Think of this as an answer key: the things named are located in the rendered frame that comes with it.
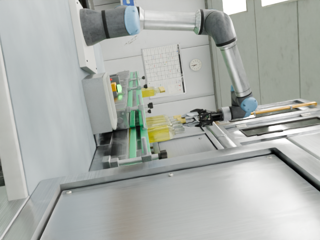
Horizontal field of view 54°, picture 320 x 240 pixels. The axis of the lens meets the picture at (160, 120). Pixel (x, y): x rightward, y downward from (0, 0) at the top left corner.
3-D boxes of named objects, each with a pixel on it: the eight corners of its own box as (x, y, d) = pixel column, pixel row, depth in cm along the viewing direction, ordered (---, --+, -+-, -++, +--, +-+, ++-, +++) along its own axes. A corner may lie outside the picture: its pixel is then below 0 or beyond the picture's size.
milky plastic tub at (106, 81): (94, 135, 125) (115, 131, 126) (82, 79, 119) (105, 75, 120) (98, 123, 142) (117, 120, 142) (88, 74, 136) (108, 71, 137)
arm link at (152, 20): (108, 5, 134) (232, 10, 140) (110, 4, 148) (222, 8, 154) (109, 34, 139) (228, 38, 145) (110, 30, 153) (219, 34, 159)
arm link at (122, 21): (104, 10, 124) (137, 5, 124) (105, 8, 136) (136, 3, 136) (109, 41, 128) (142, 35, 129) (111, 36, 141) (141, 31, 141)
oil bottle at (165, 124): (131, 141, 154) (174, 134, 155) (129, 130, 153) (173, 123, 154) (131, 138, 160) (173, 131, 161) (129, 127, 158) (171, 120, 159)
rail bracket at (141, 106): (130, 132, 146) (156, 128, 146) (123, 97, 141) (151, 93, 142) (130, 130, 149) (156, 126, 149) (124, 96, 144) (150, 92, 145)
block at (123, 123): (114, 131, 145) (129, 129, 145) (110, 112, 142) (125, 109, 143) (115, 129, 148) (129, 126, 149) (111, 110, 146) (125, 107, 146)
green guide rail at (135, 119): (129, 127, 150) (146, 125, 150) (129, 125, 149) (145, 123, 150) (131, 80, 319) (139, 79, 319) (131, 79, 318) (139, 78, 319)
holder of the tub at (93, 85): (95, 147, 127) (115, 144, 127) (81, 80, 120) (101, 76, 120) (100, 135, 143) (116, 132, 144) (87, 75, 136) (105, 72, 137)
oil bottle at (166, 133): (131, 146, 149) (176, 138, 150) (129, 135, 147) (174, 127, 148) (132, 142, 154) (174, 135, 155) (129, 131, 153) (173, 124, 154)
